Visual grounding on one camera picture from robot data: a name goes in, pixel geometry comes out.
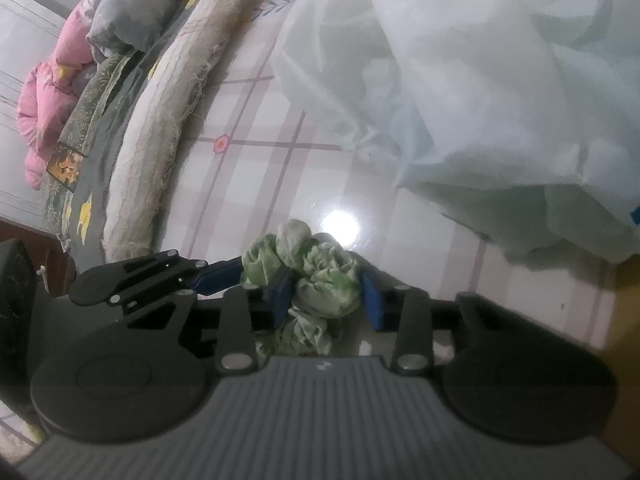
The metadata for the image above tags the plaid floral tablecloth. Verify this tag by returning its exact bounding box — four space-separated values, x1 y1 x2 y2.
149 0 622 362

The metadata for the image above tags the white cabinet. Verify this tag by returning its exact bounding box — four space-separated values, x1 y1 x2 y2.
0 0 69 234

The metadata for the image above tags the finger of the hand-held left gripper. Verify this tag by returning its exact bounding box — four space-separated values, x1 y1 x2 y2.
69 248 242 311

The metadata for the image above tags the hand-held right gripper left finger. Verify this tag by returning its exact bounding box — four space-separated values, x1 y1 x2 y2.
125 272 296 375

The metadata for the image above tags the grey sheet with yellow stars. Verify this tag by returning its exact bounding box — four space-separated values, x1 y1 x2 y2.
59 0 262 257

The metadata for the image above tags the pale translucent plastic bag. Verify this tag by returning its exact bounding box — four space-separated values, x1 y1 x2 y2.
269 0 640 267

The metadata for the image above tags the beige frayed rolled mat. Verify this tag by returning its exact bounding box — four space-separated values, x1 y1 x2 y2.
101 0 302 262

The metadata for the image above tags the green white fabric scrunchie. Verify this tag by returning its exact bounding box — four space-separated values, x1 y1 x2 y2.
240 219 364 357

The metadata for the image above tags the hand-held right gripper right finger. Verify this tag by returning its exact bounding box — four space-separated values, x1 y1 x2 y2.
359 259 551 375

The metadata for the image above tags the pink blue grey printed quilt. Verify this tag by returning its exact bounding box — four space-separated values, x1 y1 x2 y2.
14 0 184 192

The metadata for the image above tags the olive green patterned cloth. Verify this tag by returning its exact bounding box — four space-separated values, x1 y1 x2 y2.
39 47 142 227

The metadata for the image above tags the brown wooden furniture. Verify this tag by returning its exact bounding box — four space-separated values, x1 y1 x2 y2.
0 216 77 302

